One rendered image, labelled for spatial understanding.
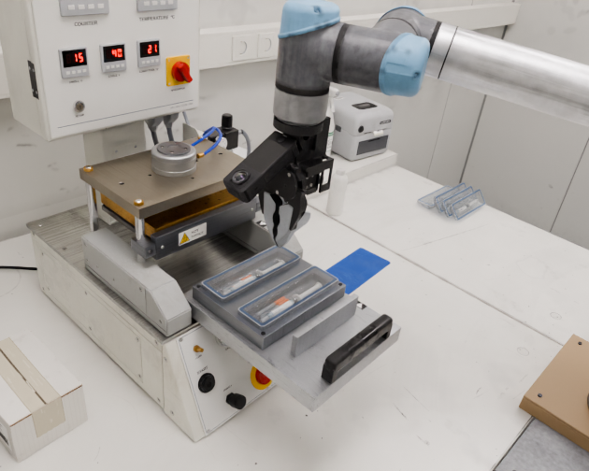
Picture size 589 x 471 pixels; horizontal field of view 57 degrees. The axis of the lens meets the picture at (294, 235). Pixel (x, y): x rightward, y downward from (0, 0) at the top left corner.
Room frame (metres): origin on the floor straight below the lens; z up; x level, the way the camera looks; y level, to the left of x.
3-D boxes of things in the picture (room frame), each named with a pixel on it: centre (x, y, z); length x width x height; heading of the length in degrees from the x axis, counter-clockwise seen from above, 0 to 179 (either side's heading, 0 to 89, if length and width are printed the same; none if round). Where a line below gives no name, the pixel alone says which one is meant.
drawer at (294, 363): (0.69, -0.01, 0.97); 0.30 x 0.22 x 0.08; 51
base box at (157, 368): (0.89, 0.21, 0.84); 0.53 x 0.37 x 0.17; 51
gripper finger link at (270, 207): (0.75, 0.02, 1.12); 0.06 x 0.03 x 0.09; 140
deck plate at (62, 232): (0.91, 0.26, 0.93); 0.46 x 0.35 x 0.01; 51
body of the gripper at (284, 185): (0.74, 0.01, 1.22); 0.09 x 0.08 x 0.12; 140
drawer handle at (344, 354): (0.61, -0.12, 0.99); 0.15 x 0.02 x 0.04; 141
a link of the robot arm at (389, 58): (0.73, -0.09, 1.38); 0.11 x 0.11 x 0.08; 75
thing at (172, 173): (0.92, 0.24, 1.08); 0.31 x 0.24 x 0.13; 141
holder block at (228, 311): (0.72, 0.03, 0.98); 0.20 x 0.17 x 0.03; 141
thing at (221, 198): (0.89, 0.23, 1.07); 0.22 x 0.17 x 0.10; 141
